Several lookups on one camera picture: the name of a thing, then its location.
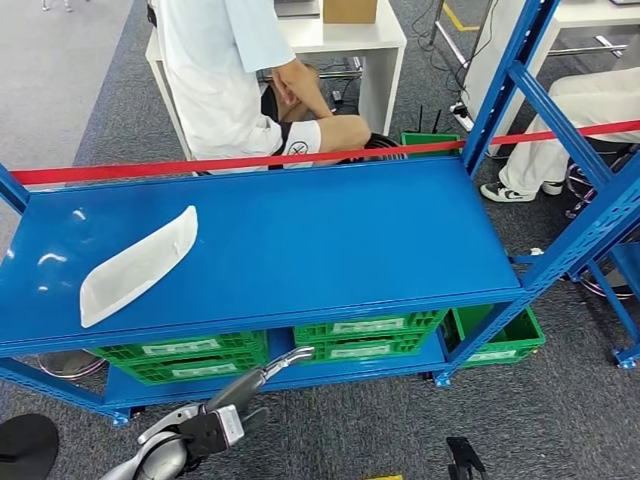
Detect green folded plastic crate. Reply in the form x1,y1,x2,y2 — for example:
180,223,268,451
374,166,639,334
293,309,448,346
119,354,271,387
92,329,269,366
294,331,436,364

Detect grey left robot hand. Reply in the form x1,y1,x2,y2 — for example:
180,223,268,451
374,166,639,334
205,345,316,439

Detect black stanchion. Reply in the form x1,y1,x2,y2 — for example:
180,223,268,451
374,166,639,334
0,413,60,480

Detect black stool chrome base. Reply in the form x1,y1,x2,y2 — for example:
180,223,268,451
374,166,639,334
565,139,640,220

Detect white curved plastic part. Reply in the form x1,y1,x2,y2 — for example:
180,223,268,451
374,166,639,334
79,204,199,330

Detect brown cardboard box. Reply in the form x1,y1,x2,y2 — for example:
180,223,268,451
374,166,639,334
322,0,378,25

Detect chrome stanchion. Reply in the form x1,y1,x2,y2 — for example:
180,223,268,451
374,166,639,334
37,349,107,382

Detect red barrier belt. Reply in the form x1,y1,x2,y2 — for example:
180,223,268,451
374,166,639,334
10,119,640,187

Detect black router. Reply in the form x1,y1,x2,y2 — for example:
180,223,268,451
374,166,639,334
414,104,444,134

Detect black round stool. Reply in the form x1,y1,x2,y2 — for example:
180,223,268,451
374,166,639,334
345,132,406,164

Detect blue metal shelf rack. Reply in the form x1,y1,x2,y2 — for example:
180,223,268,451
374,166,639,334
0,0,640,427
509,225,640,370

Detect chrome round base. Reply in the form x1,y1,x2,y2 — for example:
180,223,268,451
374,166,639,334
580,268,636,301

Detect green open plastic crate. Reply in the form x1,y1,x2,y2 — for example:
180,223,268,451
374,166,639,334
438,303,547,370

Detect white power strip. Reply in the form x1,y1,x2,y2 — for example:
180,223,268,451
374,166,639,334
448,100,475,132

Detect person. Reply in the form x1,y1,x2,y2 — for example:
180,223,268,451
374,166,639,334
479,66,640,204
147,0,374,175

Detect grey laptop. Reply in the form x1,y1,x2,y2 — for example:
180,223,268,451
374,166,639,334
273,0,321,19

